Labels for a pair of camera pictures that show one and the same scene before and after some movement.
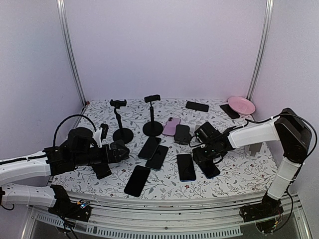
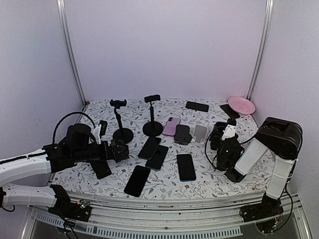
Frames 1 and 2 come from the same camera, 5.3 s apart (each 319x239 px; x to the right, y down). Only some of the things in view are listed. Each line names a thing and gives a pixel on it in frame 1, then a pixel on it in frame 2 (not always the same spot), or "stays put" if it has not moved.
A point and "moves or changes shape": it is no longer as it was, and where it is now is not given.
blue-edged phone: [187, 173] stays put
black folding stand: [118, 152] stays put
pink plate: [240, 105] stays put
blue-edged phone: [210, 170] moves or changes shape
